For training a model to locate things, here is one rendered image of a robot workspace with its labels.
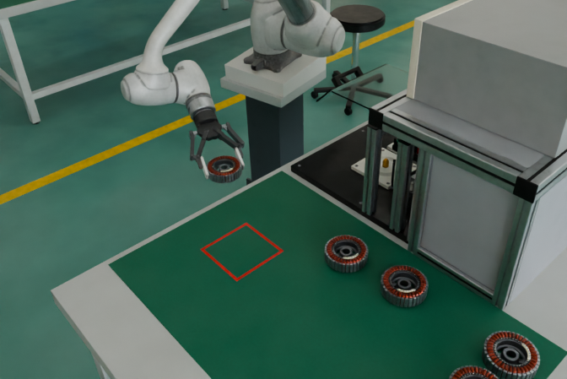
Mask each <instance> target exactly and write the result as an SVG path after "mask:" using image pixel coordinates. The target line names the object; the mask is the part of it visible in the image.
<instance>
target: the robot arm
mask: <svg viewBox="0 0 567 379"><path fill-rule="evenodd" d="M199 1H200V0H175V1H174V3H173V4H172V5H171V7H170V8H169V10H168V11H167V13H166V14H165V16H164V17H163V18H162V20H160V22H159V23H158V25H157V26H156V28H155V29H154V31H153V32H152V34H151V36H150V37H149V38H148V41H147V44H146V46H145V49H144V53H143V60H142V61H141V62H140V63H139V64H138V65H137V66H136V70H135V71H134V72H133V73H129V74H128V75H126V76H125V77H124V78H123V79H122V81H121V92H122V95H123V97H124V98H125V100H127V101H129V102H131V103H133V104H135V105H140V106H162V105H166V104H171V103H177V104H182V105H186V108H187V110H188V113H189V115H190V117H191V119H192V120H193V121H194V122H195V125H196V128H197V130H196V131H194V132H193V131H190V132H189V138H190V140H191V148H190V160H191V161H193V160H195V161H196V162H197V164H198V167H199V169H200V170H201V169H203V172H204V175H205V177H206V179H208V176H209V174H208V170H207V167H206V165H205V162H204V159H203V157H202V156H201V155H202V151H203V147H204V144H205V143H206V140H208V141H210V140H212V139H217V138H218V139H220V140H222V141H224V142H225V143H226V144H228V145H229V146H230V147H231V148H233V149H234V150H235V156H236V158H237V159H238V160H240V162H241V167H242V170H244V167H245V164H244V162H243V160H242V159H243V156H244V155H243V153H242V150H241V149H242V148H244V145H245V142H244V141H243V140H242V139H241V138H240V137H239V135H238V134H237V133H236V132H235V131H234V130H233V129H232V127H231V126H230V123H229V122H226V124H223V125H221V124H220V123H219V121H218V118H217V116H216V114H215V112H216V108H215V105H214V103H213V99H212V97H211V95H210V88H209V84H208V81H207V79H206V77H205V75H204V73H203V71H202V69H201V68H200V67H199V66H198V65H197V64H196V63H195V62H194V61H191V60H184V61H181V62H179V63H177V65H176V66H175V69H174V72H173V73H169V69H168V68H167V67H166V66H165V65H164V63H163V60H162V54H163V50H164V48H165V45H166V43H167V42H168V40H169V39H170V38H171V36H173V34H174V33H175V32H176V30H177V29H178V28H179V27H180V25H181V24H182V23H183V21H184V20H185V19H186V17H187V16H188V15H189V14H190V12H191V11H192V10H193V9H194V8H195V7H196V5H197V4H198V2H199ZM251 39H252V43H253V53H252V54H251V55H250V56H249V57H245V58H244V63H245V64H251V69H252V70H254V71H256V70H258V69H261V68H265V69H267V70H270V71H272V72H274V73H280V72H281V71H282V69H283V68H285V67H286V66H288V65H289V64H290V63H291V62H292V61H294V60H295V59H296V58H298V57H301V56H302V54H304V55H307V56H312V57H330V56H333V55H335V54H336V53H337V52H339V51H340V50H341V48H342V47H343V43H344V40H345V30H344V28H343V26H342V24H341V23H340V22H339V21H338V20H337V19H336V18H333V17H332V16H331V15H330V14H329V13H328V12H327V11H326V10H325V9H324V8H323V7H322V6H321V5H320V4H319V3H318V2H316V1H313V0H255V1H254V3H253V5H252V8H251ZM222 128H223V129H224V130H225V131H227V133H228V134H229V135H230V136H231V137H232V138H233V139H234V140H232V139H231V138H229V137H228V136H227V135H225V134H224V133H223V132H222V131H221V130H222ZM197 135H198V136H200V137H201V138H202V140H201V143H200V145H199V148H198V151H197V155H195V154H194V142H195V137H196V136H197Z"/></svg>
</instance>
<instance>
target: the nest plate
mask: <svg viewBox="0 0 567 379"><path fill-rule="evenodd" d="M385 158H387V159H388V160H389V166H388V167H387V168H384V167H382V162H383V160H384V159H385ZM393 160H396V163H397V154H394V153H392V152H391V151H389V150H387V149H384V148H381V166H380V176H379V185H381V186H382V187H384V188H386V189H387V190H389V189H390V187H391V178H392V162H393ZM351 169H352V170H354V171H356V172H358V173H359V174H361V175H362V176H365V158H364V159H362V160H361V161H359V162H357V163H355V164H354V165H351ZM416 169H417V165H415V164H414V163H413V166H412V173H411V175H412V174H413V173H415V172H416Z"/></svg>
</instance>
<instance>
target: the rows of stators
mask: <svg viewBox="0 0 567 379"><path fill-rule="evenodd" d="M519 336H520V334H519V333H517V334H515V333H514V332H510V331H507V332H506V331H502V332H501V331H498V332H495V333H491V335H489V336H488V337H487V338H486V340H485V342H484V346H483V351H482V358H483V363H484V364H485V365H486V368H487V369H489V371H487V369H485V368H483V367H479V368H478V367H477V366H476V365H475V366H472V365H470V366H469V367H468V365H465V367H464V366H461V368H460V367H459V368H457V369H456V370H454V371H453V372H452V373H451V375H450V377H449V379H500V378H501V379H532V378H533V377H534V376H535V375H536V373H537V369H538V367H539V364H540V355H539V353H538V351H537V348H536V347H535V345H534V344H532V342H531V341H530V340H529V341H528V339H527V338H524V336H522V335H521V336H520V337H519ZM500 349H504V350H503V352H502V353H498V352H497V351H498V350H500ZM519 354H520V355H519ZM507 355H510V356H512V357H513V358H510V357H508V356H507ZM520 356H521V357H522V359H519V357H520ZM518 364H520V365H518ZM492 372H493V373H492ZM491 373H492V374H491ZM496 375H497V376H496Z"/></svg>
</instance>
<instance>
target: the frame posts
mask: <svg viewBox="0 0 567 379"><path fill-rule="evenodd" d="M382 137H383V130H380V129H379V128H377V127H374V126H372V125H370V124H369V125H367V139H366V152H365V165H364V190H363V202H362V211H363V212H364V213H365V212H367V214H368V215H372V212H373V213H374V212H376V206H377V196H378V186H379V176H380V166H381V146H382ZM413 153H414V145H412V144H410V143H407V142H405V141H403V140H401V139H399V140H398V147H397V163H396V171H395V179H394V188H393V195H392V204H391V219H390V227H389V228H390V229H392V230H393V229H395V232H397V233H398V232H400V231H401V230H403V229H404V227H405V220H406V213H407V206H408V194H409V187H410V180H411V173H412V166H413Z"/></svg>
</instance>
